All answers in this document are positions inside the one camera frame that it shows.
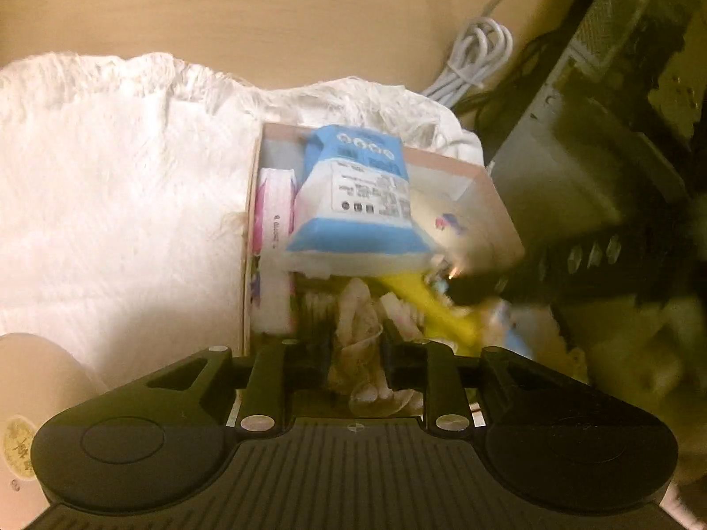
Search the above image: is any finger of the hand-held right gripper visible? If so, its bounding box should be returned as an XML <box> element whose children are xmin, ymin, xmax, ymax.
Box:
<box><xmin>450</xmin><ymin>257</ymin><xmax>553</xmax><ymax>310</ymax></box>

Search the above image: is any pink cardboard box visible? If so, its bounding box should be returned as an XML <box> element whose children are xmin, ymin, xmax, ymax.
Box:
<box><xmin>239</xmin><ymin>121</ymin><xmax>527</xmax><ymax>360</ymax></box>

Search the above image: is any black computer case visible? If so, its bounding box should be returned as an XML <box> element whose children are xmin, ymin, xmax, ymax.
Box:
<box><xmin>486</xmin><ymin>0</ymin><xmax>707</xmax><ymax>269</ymax></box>

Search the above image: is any light blue soft item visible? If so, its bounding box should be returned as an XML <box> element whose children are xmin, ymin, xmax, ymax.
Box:
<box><xmin>494</xmin><ymin>298</ymin><xmax>561</xmax><ymax>362</ymax></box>

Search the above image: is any white coiled cable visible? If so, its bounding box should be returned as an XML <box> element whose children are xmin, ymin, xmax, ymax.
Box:
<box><xmin>421</xmin><ymin>0</ymin><xmax>516</xmax><ymax>108</ymax></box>

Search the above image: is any yellow packet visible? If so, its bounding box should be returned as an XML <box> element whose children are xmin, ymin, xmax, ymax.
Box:
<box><xmin>380</xmin><ymin>269</ymin><xmax>490</xmax><ymax>357</ymax></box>

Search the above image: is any white fluffy mat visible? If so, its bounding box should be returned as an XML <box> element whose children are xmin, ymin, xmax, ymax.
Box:
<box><xmin>0</xmin><ymin>52</ymin><xmax>487</xmax><ymax>393</ymax></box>

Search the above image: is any blue and white tissue packet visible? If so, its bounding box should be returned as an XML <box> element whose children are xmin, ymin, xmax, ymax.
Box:
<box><xmin>284</xmin><ymin>124</ymin><xmax>438</xmax><ymax>278</ymax></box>

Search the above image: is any pink and white packet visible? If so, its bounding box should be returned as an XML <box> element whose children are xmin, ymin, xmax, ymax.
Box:
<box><xmin>250</xmin><ymin>167</ymin><xmax>300</xmax><ymax>337</ymax></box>

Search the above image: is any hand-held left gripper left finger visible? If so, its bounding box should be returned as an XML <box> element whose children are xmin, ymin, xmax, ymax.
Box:
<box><xmin>135</xmin><ymin>320</ymin><xmax>335</xmax><ymax>436</ymax></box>

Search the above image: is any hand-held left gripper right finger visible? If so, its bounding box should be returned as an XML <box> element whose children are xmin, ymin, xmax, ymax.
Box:
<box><xmin>383</xmin><ymin>320</ymin><xmax>560</xmax><ymax>436</ymax></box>

